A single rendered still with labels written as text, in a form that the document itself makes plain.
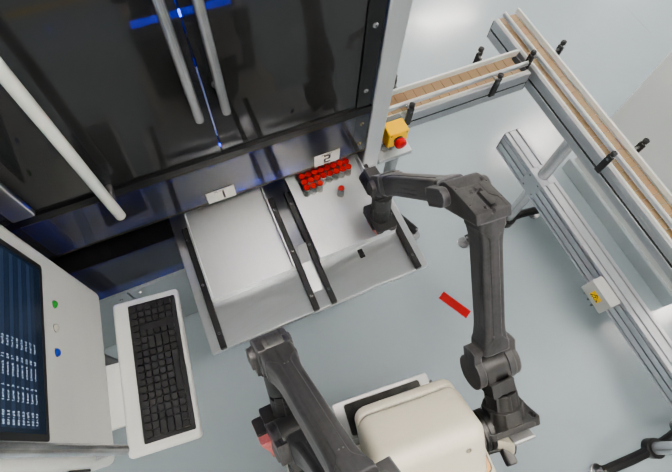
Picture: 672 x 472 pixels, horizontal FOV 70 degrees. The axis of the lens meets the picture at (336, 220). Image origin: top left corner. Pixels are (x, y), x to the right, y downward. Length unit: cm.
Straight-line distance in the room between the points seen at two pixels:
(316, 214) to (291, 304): 31
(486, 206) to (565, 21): 300
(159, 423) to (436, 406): 83
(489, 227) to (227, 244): 89
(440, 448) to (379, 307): 152
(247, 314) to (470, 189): 80
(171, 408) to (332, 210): 75
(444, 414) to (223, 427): 150
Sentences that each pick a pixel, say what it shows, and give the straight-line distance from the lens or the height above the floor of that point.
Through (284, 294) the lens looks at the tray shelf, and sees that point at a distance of 147.
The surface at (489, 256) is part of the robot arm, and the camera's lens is 94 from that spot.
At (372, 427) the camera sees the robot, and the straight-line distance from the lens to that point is 95.
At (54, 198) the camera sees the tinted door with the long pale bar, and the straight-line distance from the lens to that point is 133.
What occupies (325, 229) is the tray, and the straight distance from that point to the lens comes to 154.
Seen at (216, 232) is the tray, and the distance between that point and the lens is 157.
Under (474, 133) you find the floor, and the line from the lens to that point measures 297.
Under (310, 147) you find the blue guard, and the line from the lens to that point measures 142.
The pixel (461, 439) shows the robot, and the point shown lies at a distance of 93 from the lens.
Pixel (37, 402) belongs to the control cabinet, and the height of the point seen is 122.
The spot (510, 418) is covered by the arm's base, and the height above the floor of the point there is 123.
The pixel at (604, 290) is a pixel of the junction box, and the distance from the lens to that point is 213.
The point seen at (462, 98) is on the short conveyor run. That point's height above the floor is 92.
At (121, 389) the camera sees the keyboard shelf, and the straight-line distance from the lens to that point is 159.
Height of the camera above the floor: 228
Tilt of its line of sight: 64 degrees down
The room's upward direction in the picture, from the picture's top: 5 degrees clockwise
